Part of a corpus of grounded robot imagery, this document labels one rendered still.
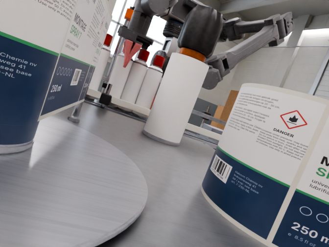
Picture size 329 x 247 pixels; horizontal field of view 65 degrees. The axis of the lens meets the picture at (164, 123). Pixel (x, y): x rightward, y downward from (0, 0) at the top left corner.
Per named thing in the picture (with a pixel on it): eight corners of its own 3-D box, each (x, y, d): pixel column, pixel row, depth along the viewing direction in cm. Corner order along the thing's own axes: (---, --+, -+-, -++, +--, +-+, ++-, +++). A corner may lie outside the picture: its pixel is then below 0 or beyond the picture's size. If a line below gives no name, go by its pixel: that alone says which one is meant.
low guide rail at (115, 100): (38, 77, 73) (40, 71, 73) (39, 77, 74) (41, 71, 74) (321, 176, 103) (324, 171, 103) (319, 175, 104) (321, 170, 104)
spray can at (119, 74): (104, 105, 79) (127, 40, 77) (98, 101, 83) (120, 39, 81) (119, 110, 82) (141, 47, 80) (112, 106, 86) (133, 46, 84)
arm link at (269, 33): (275, 40, 111) (270, 15, 107) (288, 39, 107) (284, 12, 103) (208, 85, 93) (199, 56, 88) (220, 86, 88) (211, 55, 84)
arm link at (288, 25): (304, 31, 108) (300, 6, 104) (279, 43, 105) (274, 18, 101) (236, 36, 148) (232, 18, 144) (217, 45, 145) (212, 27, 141)
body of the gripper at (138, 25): (152, 46, 73) (161, 21, 73) (117, 31, 70) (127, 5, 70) (148, 48, 80) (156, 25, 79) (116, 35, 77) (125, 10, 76)
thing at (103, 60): (76, 95, 77) (99, 29, 75) (78, 94, 82) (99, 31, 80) (93, 101, 79) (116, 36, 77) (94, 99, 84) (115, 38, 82)
